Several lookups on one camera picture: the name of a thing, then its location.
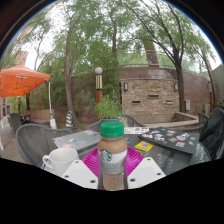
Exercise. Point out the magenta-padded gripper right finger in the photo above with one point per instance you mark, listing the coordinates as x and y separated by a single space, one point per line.
146 171

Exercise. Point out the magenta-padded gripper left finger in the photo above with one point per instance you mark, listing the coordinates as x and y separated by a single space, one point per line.
80 173

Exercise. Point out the green-capped coffee drink bottle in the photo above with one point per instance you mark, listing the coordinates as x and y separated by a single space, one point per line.
112 150

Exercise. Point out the white ceramic mug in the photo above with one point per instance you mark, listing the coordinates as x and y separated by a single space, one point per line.
61 160

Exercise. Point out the yellow square card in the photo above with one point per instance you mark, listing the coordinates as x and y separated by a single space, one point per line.
144 146

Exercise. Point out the grey laptop with stickers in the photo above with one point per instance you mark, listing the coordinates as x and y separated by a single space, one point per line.
80 138

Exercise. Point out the white printed paper sheet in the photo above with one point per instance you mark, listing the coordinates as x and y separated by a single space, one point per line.
136 130

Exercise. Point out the blue yellow striped cone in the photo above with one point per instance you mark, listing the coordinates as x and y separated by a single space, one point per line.
69 120

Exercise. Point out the green plant in blue pot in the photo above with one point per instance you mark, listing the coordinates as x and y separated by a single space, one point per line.
108 108

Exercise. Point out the dark patio chairs group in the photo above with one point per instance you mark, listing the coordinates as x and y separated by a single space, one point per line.
16 120

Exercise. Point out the dark-trunked tree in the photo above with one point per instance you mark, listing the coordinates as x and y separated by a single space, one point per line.
181 93

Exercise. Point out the leaning pale-trunked tree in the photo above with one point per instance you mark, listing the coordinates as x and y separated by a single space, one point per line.
68 86

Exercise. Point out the orange canopy tent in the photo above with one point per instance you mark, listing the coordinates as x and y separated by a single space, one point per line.
20 80

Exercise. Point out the grey wall utility box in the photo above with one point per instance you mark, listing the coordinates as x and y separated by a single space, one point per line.
188 105

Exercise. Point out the wall lantern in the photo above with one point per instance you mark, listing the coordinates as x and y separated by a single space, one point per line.
126 86
175 86

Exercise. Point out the globe-topped lamp post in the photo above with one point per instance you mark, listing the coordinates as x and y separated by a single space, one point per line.
99 86

